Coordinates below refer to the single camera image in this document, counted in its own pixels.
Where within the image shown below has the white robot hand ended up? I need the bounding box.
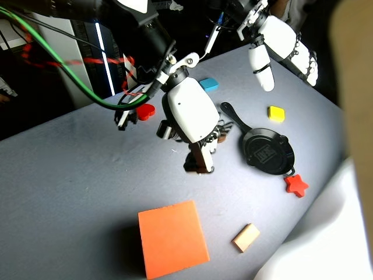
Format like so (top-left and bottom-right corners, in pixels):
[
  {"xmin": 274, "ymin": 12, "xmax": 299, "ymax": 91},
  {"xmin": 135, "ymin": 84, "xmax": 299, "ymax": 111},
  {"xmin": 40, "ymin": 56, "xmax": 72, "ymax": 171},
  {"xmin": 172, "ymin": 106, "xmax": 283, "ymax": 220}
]
[
  {"xmin": 247, "ymin": 14, "xmax": 319, "ymax": 93},
  {"xmin": 156, "ymin": 76, "xmax": 221, "ymax": 176}
]

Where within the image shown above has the black cast iron pan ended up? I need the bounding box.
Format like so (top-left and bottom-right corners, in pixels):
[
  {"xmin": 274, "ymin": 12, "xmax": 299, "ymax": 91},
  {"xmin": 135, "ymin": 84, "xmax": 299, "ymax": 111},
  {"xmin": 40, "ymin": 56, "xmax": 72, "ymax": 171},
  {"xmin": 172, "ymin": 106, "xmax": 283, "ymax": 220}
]
[{"xmin": 220, "ymin": 101, "xmax": 296, "ymax": 177}]

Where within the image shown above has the person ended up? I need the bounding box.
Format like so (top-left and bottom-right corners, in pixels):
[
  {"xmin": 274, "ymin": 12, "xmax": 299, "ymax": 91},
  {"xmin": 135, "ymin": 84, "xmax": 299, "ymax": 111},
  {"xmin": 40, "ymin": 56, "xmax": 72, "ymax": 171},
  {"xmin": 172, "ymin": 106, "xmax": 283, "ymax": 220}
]
[{"xmin": 268, "ymin": 0, "xmax": 311, "ymax": 36}]

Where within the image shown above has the blue block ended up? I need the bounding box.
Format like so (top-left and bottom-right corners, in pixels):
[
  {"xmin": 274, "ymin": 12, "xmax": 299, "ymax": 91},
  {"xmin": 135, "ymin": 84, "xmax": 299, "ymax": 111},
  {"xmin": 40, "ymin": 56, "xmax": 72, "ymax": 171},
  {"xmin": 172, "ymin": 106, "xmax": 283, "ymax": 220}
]
[{"xmin": 199, "ymin": 78, "xmax": 220, "ymax": 92}]

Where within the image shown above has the red heart block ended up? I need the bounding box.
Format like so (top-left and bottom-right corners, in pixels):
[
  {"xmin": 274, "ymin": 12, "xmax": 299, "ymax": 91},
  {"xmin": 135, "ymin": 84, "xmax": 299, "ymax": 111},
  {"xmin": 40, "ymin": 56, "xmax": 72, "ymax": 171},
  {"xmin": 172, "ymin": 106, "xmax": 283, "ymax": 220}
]
[{"xmin": 136, "ymin": 103, "xmax": 156, "ymax": 121}]

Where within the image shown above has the yellow block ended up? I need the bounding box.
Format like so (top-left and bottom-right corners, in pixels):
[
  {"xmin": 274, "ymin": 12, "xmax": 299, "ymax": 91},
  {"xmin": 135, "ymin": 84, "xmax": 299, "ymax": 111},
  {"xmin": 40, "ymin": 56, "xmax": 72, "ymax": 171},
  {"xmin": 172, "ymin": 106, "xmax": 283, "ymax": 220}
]
[{"xmin": 268, "ymin": 106, "xmax": 286, "ymax": 123}]

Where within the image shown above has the tan blurred panel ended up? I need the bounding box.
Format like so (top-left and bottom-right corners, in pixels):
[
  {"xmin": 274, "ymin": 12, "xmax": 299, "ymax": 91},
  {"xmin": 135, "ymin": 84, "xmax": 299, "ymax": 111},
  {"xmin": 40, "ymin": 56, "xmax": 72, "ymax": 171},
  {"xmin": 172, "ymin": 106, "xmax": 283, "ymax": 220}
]
[{"xmin": 330, "ymin": 0, "xmax": 373, "ymax": 243}]

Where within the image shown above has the black computer tower light strip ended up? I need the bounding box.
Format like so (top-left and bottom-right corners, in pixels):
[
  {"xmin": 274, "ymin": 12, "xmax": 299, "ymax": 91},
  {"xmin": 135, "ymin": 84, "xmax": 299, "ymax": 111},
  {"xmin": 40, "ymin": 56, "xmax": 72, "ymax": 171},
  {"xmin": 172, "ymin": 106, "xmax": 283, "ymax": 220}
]
[{"xmin": 69, "ymin": 20, "xmax": 125, "ymax": 97}]

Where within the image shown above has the red star block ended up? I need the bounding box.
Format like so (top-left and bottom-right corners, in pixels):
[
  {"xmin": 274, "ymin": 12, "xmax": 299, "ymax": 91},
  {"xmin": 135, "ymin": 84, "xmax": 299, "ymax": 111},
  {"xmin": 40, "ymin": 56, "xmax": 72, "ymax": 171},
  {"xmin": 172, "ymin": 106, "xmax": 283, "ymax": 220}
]
[{"xmin": 284, "ymin": 174, "xmax": 309, "ymax": 198}]

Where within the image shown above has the large orange block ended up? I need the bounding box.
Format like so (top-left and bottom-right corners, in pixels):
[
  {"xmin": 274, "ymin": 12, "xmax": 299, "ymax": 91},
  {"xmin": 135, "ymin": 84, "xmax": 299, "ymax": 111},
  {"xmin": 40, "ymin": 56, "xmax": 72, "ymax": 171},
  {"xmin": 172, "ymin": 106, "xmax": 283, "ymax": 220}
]
[{"xmin": 138, "ymin": 200, "xmax": 211, "ymax": 280}]

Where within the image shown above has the grey tablecloth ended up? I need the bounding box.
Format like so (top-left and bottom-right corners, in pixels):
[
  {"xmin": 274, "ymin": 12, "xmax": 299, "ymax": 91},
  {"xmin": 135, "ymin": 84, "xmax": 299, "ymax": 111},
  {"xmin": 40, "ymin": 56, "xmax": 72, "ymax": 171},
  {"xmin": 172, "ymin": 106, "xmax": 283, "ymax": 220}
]
[{"xmin": 0, "ymin": 43, "xmax": 350, "ymax": 280}]

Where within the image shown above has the light wooden rectangular block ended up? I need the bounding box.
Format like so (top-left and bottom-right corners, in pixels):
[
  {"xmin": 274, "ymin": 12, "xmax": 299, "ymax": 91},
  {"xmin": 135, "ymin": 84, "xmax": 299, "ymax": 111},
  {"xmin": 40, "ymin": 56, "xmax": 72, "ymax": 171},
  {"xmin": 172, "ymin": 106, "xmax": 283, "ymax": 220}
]
[{"xmin": 232, "ymin": 223, "xmax": 261, "ymax": 254}]

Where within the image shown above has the white blurred shell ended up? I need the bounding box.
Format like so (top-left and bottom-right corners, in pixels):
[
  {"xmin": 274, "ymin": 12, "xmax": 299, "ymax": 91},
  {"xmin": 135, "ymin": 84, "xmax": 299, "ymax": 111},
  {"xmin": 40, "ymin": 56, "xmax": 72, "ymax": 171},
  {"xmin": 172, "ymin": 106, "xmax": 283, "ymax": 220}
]
[{"xmin": 253, "ymin": 157, "xmax": 373, "ymax": 280}]

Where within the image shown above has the white cable with adapter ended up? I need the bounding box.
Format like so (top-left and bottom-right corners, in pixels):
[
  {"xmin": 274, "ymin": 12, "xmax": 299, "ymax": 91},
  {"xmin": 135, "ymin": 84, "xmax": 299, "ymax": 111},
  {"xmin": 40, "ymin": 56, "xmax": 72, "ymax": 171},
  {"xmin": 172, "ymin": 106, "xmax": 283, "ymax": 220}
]
[{"xmin": 200, "ymin": 24, "xmax": 221, "ymax": 60}]

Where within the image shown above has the white bracket wrist camera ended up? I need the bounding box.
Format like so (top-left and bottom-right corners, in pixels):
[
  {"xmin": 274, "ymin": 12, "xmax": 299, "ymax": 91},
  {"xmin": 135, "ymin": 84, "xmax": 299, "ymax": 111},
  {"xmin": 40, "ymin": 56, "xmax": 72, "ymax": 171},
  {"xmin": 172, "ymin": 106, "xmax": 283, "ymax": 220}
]
[{"xmin": 113, "ymin": 94, "xmax": 149, "ymax": 131}]

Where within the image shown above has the red black twisted cable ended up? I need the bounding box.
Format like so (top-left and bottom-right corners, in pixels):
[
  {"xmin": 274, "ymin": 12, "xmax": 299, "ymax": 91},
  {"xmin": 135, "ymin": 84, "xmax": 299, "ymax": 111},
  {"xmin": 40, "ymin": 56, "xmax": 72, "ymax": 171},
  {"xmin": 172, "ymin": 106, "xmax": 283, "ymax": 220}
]
[{"xmin": 22, "ymin": 31, "xmax": 144, "ymax": 97}]

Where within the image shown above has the green cable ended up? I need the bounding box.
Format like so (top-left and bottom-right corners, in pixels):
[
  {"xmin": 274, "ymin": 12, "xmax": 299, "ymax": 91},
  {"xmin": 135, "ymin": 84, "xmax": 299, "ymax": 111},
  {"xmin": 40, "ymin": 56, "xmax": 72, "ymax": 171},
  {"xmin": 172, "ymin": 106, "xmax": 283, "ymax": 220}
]
[{"xmin": 0, "ymin": 7, "xmax": 148, "ymax": 111}]

